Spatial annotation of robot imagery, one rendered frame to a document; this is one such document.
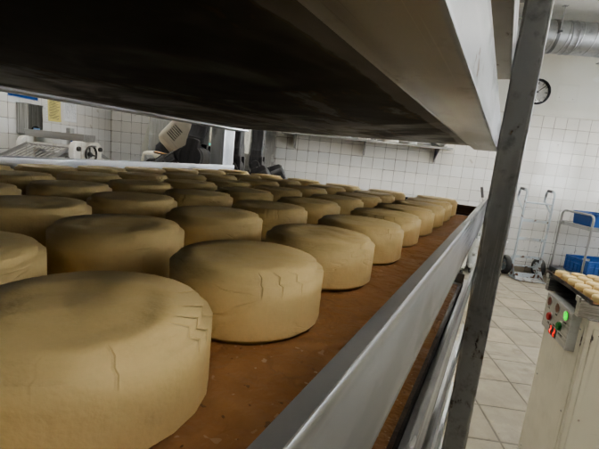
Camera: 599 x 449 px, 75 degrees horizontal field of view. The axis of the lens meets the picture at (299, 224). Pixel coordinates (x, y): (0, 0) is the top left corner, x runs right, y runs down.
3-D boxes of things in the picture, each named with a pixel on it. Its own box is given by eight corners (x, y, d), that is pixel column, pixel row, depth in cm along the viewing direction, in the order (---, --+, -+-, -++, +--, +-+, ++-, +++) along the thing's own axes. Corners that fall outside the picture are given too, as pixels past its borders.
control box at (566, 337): (550, 325, 159) (557, 293, 157) (574, 352, 136) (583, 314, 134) (540, 323, 160) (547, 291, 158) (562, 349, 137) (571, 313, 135)
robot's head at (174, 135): (152, 136, 141) (181, 107, 138) (176, 139, 162) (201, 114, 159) (179, 166, 142) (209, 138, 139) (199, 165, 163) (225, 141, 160)
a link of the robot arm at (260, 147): (259, 70, 170) (254, 64, 159) (273, 71, 169) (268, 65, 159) (252, 169, 177) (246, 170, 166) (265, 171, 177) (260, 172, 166)
